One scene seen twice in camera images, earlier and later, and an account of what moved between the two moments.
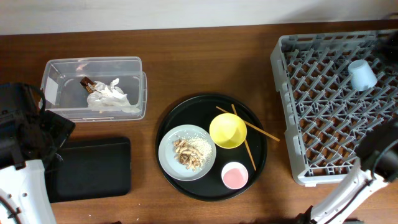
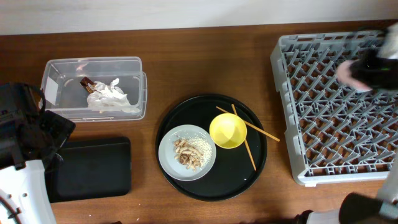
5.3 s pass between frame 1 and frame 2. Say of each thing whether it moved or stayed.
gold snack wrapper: stayed
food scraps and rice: stayed
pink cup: moved
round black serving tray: stayed
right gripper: moved
